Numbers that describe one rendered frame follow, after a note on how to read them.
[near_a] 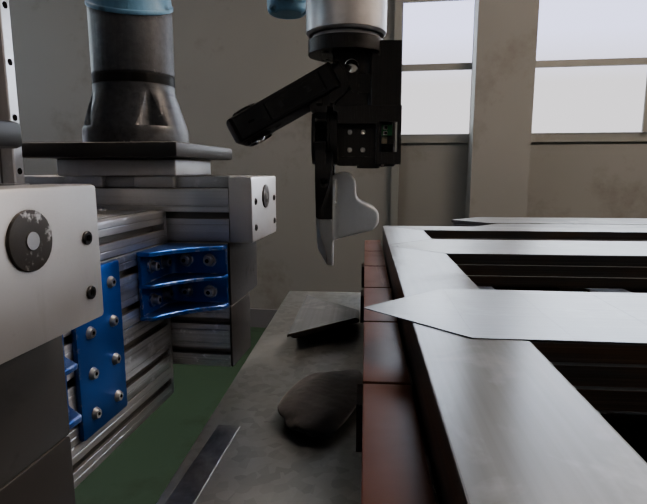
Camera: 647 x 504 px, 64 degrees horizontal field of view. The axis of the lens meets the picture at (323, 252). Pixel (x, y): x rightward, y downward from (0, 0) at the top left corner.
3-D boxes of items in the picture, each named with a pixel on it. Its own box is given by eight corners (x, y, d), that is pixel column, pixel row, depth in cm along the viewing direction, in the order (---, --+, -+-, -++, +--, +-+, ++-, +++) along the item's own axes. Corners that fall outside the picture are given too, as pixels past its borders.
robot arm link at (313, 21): (302, -22, 45) (309, 7, 53) (302, 34, 45) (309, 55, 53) (390, -23, 44) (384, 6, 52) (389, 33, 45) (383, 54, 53)
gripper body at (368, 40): (400, 172, 47) (404, 30, 45) (304, 171, 47) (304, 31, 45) (393, 171, 54) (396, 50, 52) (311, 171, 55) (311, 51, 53)
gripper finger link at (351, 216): (378, 271, 49) (380, 171, 47) (315, 270, 49) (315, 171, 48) (377, 265, 52) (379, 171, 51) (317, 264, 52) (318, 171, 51)
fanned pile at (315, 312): (360, 301, 129) (360, 286, 128) (358, 358, 90) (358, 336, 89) (310, 300, 130) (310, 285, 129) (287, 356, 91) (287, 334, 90)
